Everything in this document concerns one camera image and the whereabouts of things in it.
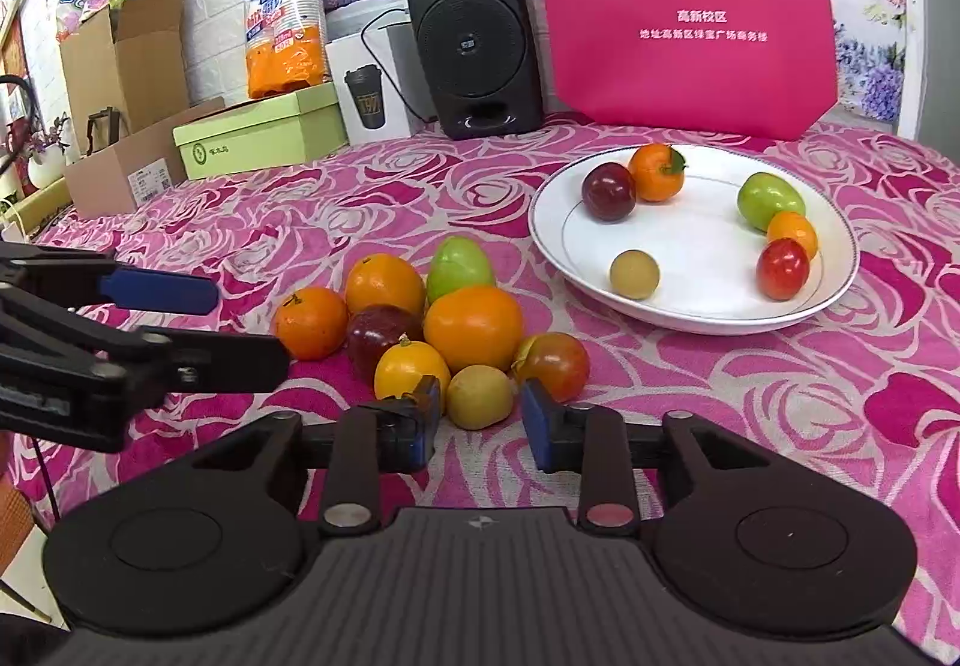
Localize round orange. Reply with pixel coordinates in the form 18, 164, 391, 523
345, 253, 427, 318

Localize magenta tote bag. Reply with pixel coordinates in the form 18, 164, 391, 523
523, 0, 839, 142

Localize black speaker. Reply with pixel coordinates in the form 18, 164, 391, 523
403, 0, 545, 142

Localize small yellow orange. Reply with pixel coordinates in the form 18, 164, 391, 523
373, 334, 452, 412

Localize orange paper cup pack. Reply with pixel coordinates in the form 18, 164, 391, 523
238, 0, 331, 101

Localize green mango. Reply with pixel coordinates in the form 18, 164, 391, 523
736, 172, 807, 233
426, 236, 497, 303

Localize pink rose tablecloth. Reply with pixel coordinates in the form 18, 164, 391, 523
0, 111, 960, 666

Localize green shoebox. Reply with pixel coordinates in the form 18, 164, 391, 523
172, 82, 350, 182

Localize dark red plum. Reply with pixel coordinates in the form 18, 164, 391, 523
581, 162, 638, 223
345, 304, 425, 386

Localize thin black speaker cable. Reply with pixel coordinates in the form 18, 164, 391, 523
360, 8, 440, 121

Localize potted pink flowers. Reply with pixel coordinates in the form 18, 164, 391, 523
4, 111, 74, 188

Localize dimpled orange tangerine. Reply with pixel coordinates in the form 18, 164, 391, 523
274, 286, 351, 361

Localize labelled cardboard box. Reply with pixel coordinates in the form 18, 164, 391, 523
64, 97, 226, 217

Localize tan longan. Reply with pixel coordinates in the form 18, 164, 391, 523
609, 250, 662, 299
445, 364, 518, 431

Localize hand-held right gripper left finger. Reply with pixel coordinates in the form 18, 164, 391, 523
191, 375, 443, 536

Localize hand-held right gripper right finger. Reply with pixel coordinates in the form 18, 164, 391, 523
521, 379, 773, 536

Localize white plate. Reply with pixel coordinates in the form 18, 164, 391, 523
527, 145, 860, 335

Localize red apple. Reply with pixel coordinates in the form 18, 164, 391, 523
755, 237, 812, 301

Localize white cup picture box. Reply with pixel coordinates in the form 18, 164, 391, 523
324, 25, 432, 146

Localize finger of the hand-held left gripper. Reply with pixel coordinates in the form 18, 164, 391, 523
0, 242, 221, 317
0, 295, 292, 413

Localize orange with green leaf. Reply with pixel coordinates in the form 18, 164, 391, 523
628, 142, 689, 203

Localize purple flower wall decal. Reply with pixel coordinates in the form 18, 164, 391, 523
836, 0, 912, 123

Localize tall open cardboard box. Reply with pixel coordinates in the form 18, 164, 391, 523
58, 0, 190, 138

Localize large smooth orange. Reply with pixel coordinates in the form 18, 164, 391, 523
422, 285, 524, 376

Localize red green tomato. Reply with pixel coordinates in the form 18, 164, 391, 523
512, 331, 592, 404

